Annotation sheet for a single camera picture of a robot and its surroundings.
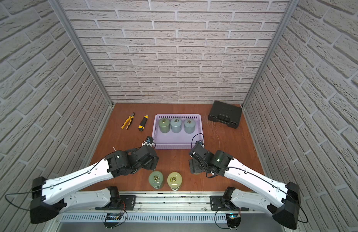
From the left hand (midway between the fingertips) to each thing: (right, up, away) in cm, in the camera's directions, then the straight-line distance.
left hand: (152, 154), depth 74 cm
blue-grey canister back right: (+21, +14, +23) cm, 34 cm away
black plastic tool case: (+49, +23, +33) cm, 63 cm away
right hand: (+25, -5, 0) cm, 25 cm away
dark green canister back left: (+3, +14, +23) cm, 27 cm away
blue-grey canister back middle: (+11, +14, +23) cm, 29 cm away
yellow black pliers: (-25, +18, +33) cm, 45 cm away
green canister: (+2, -13, 0) cm, 13 cm away
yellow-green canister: (+12, -13, -2) cm, 18 cm away
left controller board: (-20, -33, -2) cm, 39 cm away
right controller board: (+41, -32, -5) cm, 52 cm away
